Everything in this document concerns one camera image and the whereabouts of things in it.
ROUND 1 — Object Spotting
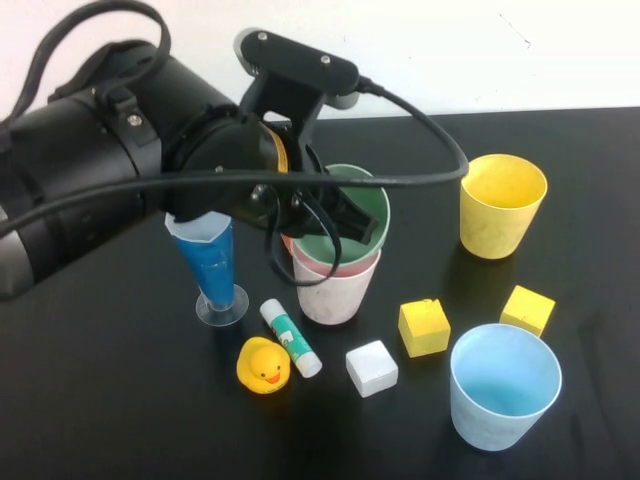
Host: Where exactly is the yellow cube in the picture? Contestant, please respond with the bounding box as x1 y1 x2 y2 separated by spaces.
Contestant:
499 284 557 338

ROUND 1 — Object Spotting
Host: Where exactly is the light blue plastic cup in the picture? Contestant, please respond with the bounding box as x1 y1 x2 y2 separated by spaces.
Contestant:
449 322 563 452

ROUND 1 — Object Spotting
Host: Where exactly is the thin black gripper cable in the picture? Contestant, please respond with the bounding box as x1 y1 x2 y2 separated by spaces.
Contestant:
263 187 344 287

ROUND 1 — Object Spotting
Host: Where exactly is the white cube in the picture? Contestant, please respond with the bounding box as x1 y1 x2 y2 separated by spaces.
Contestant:
345 339 400 399

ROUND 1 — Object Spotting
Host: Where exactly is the white green glue stick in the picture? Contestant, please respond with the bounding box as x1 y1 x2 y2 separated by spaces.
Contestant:
259 298 324 379

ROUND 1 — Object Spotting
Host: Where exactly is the green plastic cup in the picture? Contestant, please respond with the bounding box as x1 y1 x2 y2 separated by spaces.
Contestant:
292 163 391 269

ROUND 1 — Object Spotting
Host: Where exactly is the yellow plastic cup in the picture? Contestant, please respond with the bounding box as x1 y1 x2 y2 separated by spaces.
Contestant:
459 153 549 260

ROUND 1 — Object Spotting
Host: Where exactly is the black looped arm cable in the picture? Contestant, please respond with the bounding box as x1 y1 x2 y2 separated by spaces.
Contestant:
0 0 174 146

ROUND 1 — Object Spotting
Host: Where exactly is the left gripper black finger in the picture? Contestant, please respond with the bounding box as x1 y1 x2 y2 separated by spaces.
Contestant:
335 187 390 246

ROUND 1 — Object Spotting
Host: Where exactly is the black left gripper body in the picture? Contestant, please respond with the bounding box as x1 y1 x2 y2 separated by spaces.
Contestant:
167 107 351 241

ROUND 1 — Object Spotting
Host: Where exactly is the yellow rubber duck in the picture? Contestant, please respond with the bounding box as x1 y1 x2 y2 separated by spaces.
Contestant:
235 335 293 395

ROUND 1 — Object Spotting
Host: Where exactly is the grey wrist camera black mount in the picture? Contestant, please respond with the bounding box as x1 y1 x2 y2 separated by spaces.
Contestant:
233 27 362 156

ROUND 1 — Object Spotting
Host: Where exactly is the clear conical cup blue liner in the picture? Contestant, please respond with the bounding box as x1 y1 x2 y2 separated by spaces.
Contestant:
165 210 251 328

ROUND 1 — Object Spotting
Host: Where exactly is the yellow cube chipped corner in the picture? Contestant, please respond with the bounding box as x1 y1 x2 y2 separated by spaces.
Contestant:
398 298 452 358

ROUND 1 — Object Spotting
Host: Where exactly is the thick black camera cable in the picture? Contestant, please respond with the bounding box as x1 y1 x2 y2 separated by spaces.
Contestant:
0 74 471 239

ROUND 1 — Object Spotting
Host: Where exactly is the pink plastic cup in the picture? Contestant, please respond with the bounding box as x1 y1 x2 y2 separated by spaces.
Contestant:
291 247 383 326

